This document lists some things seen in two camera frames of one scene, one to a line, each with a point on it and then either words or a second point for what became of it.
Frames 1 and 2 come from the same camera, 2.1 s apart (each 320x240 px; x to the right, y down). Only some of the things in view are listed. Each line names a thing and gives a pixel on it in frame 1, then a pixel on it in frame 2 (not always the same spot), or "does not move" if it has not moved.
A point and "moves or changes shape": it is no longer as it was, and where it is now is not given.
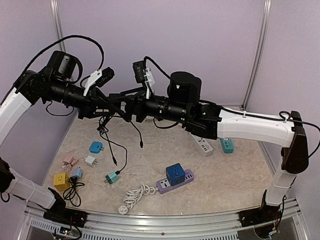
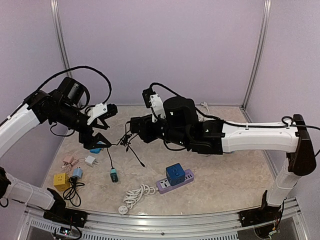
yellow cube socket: [61, 181] does not move
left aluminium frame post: [58, 23] does not move
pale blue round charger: [77, 172] does not move
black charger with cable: [103, 129] moves or changes shape
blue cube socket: [175, 174] does not move
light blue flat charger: [96, 147] does not move
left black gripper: [91, 101] -> [89, 143]
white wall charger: [91, 160] does not move
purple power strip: [162, 186] does not move
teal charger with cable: [113, 177] moves or changes shape
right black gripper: [132, 101] -> [143, 132]
